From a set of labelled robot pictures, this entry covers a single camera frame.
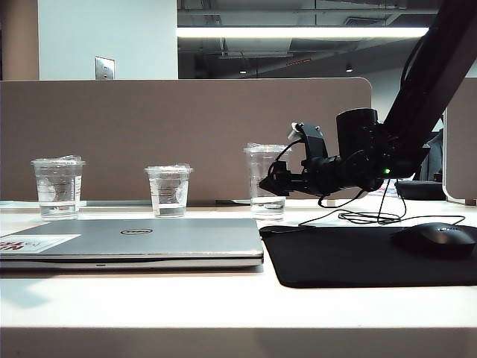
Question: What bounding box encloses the metal wall switch plate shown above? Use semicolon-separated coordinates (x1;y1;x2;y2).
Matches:
94;55;116;81

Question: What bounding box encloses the wide brown desk divider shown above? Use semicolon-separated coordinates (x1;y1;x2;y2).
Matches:
0;77;373;204

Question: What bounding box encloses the clear plastic cup white label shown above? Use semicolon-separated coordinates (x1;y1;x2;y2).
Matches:
30;155;87;221

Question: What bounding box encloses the brown divider white edge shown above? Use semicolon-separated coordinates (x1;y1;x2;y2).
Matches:
442;76;477;205

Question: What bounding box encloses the black round pouch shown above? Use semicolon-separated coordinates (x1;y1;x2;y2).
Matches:
394;180;445;201

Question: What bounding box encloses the long linear ceiling light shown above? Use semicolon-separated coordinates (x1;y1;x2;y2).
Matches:
176;26;430;38

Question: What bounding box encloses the black computer mouse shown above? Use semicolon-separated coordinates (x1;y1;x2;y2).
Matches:
391;222;477;259

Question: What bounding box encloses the small clear plastic cup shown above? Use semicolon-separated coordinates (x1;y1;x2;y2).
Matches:
144;163;195;219

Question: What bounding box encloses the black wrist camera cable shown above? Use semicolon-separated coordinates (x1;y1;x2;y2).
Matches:
266;143;295;180

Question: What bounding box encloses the grey jacket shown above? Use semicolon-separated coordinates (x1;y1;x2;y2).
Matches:
420;130;444;182

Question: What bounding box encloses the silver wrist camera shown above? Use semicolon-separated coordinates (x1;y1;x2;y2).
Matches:
285;121;305;142

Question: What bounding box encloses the black mouse pad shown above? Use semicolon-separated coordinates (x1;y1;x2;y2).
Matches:
259;224;477;289

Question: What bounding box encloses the tall clear plastic cup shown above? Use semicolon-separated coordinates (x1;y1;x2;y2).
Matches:
243;142;290;222

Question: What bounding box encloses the silver Dell laptop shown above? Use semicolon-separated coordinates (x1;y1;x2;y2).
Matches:
0;218;265;271

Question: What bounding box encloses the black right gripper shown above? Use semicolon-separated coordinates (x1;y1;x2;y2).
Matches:
259;154;342;197

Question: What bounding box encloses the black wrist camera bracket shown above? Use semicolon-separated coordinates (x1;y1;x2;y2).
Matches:
297;122;329;161

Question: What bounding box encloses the thin black mouse cable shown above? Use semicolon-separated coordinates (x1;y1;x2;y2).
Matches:
297;178;467;227

